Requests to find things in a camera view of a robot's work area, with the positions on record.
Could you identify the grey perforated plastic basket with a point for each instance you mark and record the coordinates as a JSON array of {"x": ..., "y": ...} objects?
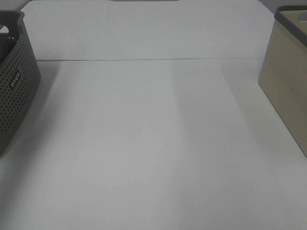
[{"x": 19, "y": 75}]

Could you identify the beige plastic bin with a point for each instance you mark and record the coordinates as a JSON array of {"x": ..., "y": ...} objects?
[{"x": 283, "y": 76}]

